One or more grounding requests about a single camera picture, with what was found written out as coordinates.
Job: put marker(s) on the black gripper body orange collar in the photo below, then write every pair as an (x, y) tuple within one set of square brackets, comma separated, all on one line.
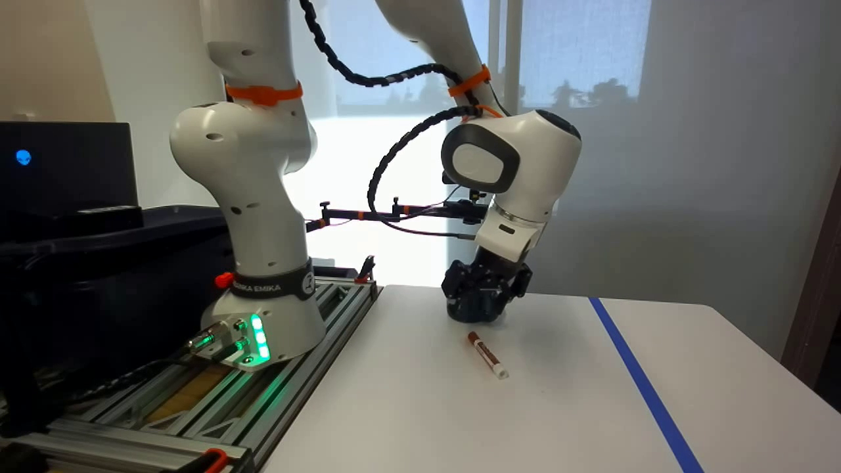
[(486, 280)]

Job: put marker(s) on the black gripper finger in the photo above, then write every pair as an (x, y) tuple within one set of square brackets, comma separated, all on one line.
[(461, 308), (498, 305)]

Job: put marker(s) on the orange capped white marker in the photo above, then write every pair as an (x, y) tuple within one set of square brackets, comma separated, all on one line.
[(486, 352)]

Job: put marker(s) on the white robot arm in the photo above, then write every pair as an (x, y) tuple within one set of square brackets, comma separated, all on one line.
[(252, 220)]

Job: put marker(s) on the blue tape outline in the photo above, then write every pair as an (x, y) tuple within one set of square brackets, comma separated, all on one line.
[(644, 381)]

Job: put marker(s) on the red round knob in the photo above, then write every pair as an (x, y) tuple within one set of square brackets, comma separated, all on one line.
[(223, 280)]

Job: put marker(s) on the black equipment cabinet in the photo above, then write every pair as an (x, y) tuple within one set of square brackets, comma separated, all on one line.
[(114, 291)]

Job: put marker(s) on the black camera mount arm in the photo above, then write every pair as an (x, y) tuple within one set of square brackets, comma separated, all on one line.
[(368, 214)]

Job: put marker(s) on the aluminium rail base frame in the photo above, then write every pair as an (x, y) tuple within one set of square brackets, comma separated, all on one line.
[(289, 384)]

